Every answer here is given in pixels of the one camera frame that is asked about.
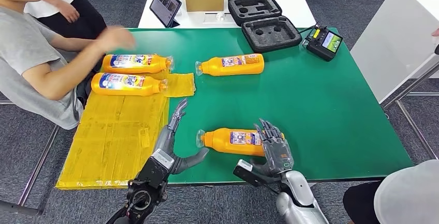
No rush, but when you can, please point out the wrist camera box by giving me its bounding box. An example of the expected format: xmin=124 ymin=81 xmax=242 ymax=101
xmin=137 ymin=148 xmax=175 ymax=189
xmin=233 ymin=159 xmax=281 ymax=188

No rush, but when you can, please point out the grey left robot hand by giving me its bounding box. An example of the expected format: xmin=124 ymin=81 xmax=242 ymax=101
xmin=153 ymin=98 xmax=210 ymax=175

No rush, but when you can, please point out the yellow plastic sheet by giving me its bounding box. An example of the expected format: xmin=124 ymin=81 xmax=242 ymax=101
xmin=55 ymin=71 xmax=196 ymax=191

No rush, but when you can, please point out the orange detergent bottle clear cap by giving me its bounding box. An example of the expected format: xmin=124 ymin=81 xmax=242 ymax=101
xmin=196 ymin=127 xmax=285 ymax=157
xmin=195 ymin=53 xmax=266 ymax=77
xmin=102 ymin=53 xmax=175 ymax=74
xmin=91 ymin=72 xmax=169 ymax=97

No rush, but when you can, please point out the small white plastic holder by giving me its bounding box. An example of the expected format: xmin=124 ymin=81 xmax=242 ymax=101
xmin=203 ymin=12 xmax=233 ymax=24

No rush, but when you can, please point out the black tablet with stand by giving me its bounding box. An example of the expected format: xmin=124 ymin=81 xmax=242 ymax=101
xmin=149 ymin=0 xmax=182 ymax=28

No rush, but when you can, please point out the black remote controller with screen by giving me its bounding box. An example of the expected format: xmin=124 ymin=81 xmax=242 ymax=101
xmin=305 ymin=26 xmax=344 ymax=62

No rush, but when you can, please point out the person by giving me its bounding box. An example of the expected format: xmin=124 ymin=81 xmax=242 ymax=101
xmin=0 ymin=0 xmax=137 ymax=130
xmin=24 ymin=0 xmax=108 ymax=41
xmin=343 ymin=159 xmax=439 ymax=224

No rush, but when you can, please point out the black controller cable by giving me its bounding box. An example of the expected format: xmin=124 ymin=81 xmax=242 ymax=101
xmin=299 ymin=24 xmax=319 ymax=35

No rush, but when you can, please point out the black foam-lined carrying case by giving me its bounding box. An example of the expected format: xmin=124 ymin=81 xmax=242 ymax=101
xmin=227 ymin=0 xmax=303 ymax=54

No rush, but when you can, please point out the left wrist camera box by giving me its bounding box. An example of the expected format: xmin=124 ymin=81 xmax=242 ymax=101
xmin=137 ymin=148 xmax=175 ymax=189

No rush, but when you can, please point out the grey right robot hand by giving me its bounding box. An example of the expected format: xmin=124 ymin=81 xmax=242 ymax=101
xmin=250 ymin=118 xmax=295 ymax=178

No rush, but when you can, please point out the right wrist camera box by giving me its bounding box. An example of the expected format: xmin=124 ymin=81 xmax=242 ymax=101
xmin=233 ymin=159 xmax=281 ymax=188

